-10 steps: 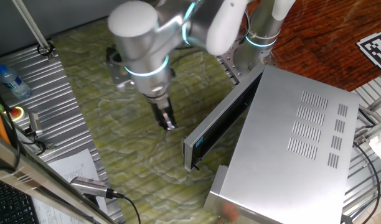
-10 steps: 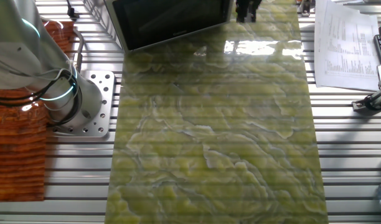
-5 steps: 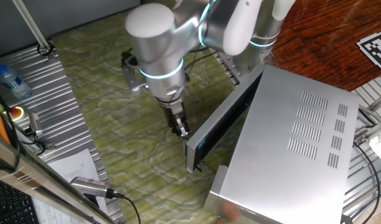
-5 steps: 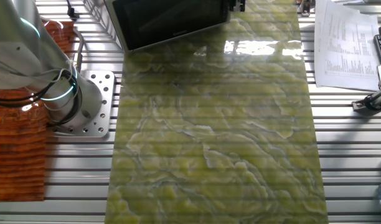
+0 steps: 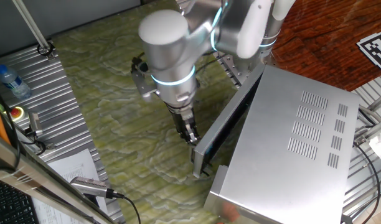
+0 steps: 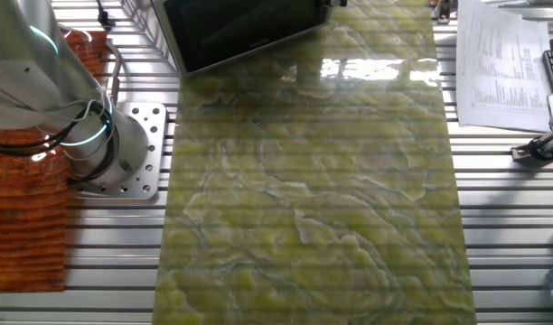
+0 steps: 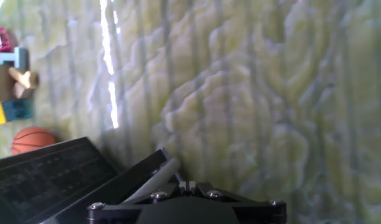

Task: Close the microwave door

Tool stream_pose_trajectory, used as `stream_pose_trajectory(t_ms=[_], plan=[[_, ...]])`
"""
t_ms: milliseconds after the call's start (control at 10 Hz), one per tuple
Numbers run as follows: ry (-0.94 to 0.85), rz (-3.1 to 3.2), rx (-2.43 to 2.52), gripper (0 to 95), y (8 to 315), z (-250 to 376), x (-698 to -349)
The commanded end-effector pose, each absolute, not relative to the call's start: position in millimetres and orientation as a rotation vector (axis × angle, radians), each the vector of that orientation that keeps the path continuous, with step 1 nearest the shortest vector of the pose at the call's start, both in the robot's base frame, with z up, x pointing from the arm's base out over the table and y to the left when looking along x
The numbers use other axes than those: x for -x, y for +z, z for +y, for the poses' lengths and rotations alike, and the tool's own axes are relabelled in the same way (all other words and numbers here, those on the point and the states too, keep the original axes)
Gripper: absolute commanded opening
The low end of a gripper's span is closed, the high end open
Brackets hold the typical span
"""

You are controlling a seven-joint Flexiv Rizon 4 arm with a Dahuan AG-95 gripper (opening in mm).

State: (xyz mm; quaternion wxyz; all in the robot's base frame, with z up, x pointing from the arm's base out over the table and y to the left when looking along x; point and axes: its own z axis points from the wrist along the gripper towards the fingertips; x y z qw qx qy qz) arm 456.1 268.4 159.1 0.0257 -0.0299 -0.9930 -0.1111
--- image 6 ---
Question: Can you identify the grey metal stand clamp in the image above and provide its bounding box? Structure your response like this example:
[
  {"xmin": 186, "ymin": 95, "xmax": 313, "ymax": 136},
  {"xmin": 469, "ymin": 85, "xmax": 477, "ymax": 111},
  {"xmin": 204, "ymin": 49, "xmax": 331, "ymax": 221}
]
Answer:
[{"xmin": 432, "ymin": 0, "xmax": 455, "ymax": 25}]

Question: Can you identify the printed white paper sheet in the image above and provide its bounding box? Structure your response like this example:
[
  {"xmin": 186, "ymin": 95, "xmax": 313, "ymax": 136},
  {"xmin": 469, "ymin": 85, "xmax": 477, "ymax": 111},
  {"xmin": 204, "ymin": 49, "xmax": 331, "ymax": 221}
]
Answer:
[{"xmin": 455, "ymin": 0, "xmax": 553, "ymax": 133}]

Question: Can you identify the green marble pattern mat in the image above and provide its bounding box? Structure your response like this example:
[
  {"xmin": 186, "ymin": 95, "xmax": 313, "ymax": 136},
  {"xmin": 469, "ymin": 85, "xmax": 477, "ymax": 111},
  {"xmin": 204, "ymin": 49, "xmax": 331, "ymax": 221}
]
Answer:
[{"xmin": 152, "ymin": 0, "xmax": 479, "ymax": 325}]

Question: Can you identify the orange wood grain mat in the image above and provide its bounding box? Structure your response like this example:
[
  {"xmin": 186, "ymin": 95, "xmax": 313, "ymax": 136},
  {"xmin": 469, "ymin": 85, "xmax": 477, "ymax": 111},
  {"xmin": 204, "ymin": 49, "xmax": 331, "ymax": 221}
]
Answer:
[{"xmin": 0, "ymin": 29, "xmax": 110, "ymax": 294}]

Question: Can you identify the thick grey cable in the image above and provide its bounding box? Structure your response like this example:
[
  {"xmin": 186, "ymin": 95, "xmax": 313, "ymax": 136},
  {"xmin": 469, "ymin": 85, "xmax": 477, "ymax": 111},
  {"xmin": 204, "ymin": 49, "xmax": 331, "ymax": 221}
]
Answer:
[{"xmin": 105, "ymin": 39, "xmax": 124, "ymax": 106}]

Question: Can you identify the black plug cable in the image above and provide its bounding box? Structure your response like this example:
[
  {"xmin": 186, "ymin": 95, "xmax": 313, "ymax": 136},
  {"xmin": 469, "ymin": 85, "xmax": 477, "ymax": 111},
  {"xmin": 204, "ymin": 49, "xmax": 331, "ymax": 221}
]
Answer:
[{"xmin": 94, "ymin": 0, "xmax": 117, "ymax": 30}]

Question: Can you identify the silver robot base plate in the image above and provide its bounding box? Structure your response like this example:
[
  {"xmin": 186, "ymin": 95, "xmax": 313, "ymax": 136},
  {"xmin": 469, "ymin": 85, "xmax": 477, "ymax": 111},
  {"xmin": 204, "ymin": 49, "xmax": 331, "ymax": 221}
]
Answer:
[{"xmin": 75, "ymin": 101, "xmax": 169, "ymax": 200}]

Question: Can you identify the silver black camera mount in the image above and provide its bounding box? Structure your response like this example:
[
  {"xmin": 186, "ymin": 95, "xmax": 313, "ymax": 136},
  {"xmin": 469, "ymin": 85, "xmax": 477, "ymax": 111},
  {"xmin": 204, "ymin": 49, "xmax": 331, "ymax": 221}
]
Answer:
[{"xmin": 510, "ymin": 129, "xmax": 553, "ymax": 163}]

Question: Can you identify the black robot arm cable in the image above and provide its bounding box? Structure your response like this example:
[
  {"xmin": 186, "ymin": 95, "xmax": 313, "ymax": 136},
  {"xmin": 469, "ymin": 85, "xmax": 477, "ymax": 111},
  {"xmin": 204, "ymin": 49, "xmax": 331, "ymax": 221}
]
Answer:
[{"xmin": 0, "ymin": 101, "xmax": 120, "ymax": 186}]

